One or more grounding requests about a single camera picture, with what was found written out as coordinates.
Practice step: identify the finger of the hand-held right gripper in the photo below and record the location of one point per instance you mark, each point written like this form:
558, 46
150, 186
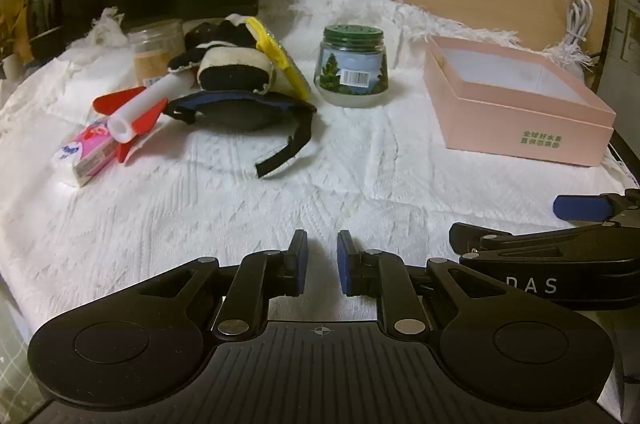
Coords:
525, 241
580, 206

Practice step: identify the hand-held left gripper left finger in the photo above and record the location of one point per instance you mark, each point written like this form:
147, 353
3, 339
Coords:
300, 264

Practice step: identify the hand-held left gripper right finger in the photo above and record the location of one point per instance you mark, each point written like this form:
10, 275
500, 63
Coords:
344, 264

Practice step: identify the red and white rocket toy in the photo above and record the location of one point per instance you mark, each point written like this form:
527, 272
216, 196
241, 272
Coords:
145, 101

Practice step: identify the pink cardboard box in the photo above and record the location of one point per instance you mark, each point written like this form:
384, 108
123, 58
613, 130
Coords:
525, 128

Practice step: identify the clear jar with tan lid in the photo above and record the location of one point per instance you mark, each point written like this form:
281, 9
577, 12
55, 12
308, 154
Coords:
150, 53

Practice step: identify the green lid glass jar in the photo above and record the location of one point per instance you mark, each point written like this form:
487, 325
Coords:
350, 88

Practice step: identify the black and white plush toy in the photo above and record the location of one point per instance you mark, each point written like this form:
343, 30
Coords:
230, 73

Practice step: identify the white textured blanket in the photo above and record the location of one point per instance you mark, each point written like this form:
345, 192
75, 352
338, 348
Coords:
250, 204

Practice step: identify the green cutting mat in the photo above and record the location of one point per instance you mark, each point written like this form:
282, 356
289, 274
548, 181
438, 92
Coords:
17, 354

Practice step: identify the dark round container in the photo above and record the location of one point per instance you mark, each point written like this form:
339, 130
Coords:
45, 18

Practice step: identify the pink tissue packet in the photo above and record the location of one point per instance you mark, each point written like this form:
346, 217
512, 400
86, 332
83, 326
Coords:
90, 153

